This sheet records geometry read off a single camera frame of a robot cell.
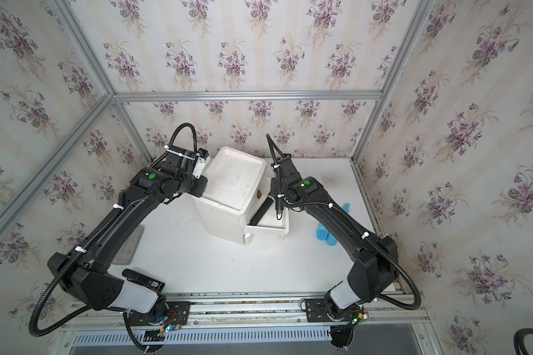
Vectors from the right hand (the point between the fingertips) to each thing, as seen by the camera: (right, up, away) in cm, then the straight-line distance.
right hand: (282, 185), depth 82 cm
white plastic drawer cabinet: (-16, 0, -1) cm, 16 cm away
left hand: (-29, +1, -5) cm, 29 cm away
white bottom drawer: (-13, -22, +5) cm, 26 cm away
